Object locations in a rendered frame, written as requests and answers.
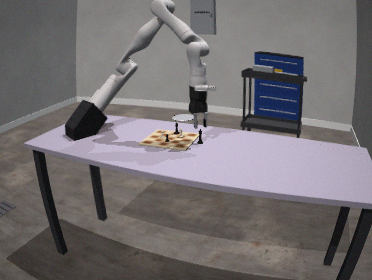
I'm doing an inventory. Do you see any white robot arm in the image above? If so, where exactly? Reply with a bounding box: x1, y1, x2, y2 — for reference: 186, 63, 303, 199
89, 0, 210, 112

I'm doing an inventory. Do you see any brown and cream chessboard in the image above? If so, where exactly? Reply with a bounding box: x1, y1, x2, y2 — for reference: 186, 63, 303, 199
138, 129, 199, 151

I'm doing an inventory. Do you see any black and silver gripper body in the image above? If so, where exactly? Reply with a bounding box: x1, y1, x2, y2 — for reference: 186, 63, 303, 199
189, 75, 216, 113

